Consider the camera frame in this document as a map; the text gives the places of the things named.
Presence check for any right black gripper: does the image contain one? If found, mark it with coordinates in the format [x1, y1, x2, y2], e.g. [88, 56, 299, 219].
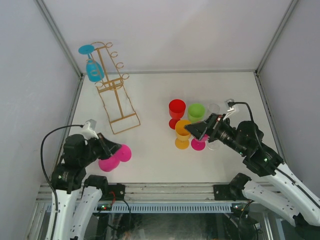
[183, 112, 247, 156]

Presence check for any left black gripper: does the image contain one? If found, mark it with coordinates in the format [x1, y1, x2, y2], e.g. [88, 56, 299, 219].
[79, 132, 122, 166]

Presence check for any cyan plastic wine glass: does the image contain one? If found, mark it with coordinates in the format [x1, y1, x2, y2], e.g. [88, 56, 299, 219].
[78, 44, 105, 83]

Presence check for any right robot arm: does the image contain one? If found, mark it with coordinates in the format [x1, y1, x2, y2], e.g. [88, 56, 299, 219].
[184, 113, 320, 230]

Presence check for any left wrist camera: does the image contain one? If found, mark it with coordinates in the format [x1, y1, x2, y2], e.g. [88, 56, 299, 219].
[80, 119, 98, 140]

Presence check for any green plastic wine glass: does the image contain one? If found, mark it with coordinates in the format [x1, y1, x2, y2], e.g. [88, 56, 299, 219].
[187, 103, 206, 123]

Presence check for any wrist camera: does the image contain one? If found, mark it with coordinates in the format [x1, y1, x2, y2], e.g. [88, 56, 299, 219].
[223, 98, 240, 120]
[80, 119, 98, 140]

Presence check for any magenta wine glass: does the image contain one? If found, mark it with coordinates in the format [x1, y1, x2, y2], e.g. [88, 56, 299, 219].
[191, 134, 208, 151]
[98, 144, 132, 172]

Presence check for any gold wire glass rack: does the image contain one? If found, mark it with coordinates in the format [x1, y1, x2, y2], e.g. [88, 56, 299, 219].
[91, 41, 141, 135]

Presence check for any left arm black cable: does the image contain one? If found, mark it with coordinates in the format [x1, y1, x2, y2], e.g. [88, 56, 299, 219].
[40, 123, 86, 213]

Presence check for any clear wine glass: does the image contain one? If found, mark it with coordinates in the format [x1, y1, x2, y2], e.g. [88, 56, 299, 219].
[207, 103, 220, 115]
[206, 141, 220, 151]

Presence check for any black base bracket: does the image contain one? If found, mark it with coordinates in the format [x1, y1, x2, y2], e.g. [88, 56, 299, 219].
[213, 184, 236, 201]
[101, 183, 126, 201]

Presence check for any right black base bracket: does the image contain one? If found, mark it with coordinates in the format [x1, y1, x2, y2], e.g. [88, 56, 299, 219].
[213, 184, 236, 201]

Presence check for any blue slotted cable duct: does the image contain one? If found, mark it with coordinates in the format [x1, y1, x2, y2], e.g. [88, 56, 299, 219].
[46, 202, 234, 214]

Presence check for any left black base bracket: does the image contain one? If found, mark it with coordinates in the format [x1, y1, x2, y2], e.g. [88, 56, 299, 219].
[101, 183, 126, 201]

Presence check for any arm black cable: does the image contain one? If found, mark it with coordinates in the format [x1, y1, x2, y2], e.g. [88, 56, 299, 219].
[40, 123, 86, 213]
[228, 100, 320, 203]

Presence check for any red plastic wine glass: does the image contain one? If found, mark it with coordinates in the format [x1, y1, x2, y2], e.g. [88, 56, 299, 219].
[168, 99, 186, 130]

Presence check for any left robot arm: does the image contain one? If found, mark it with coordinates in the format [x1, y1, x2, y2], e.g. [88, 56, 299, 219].
[45, 131, 132, 240]

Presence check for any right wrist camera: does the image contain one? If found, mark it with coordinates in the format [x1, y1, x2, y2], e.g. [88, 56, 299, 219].
[223, 98, 240, 120]

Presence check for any orange plastic wine glass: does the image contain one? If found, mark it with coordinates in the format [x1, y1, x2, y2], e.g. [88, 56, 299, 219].
[175, 119, 191, 150]

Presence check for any aluminium mounting rail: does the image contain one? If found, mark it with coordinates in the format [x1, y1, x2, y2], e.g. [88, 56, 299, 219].
[37, 181, 283, 203]

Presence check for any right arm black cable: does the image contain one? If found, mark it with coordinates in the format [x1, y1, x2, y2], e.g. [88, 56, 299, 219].
[228, 100, 320, 203]

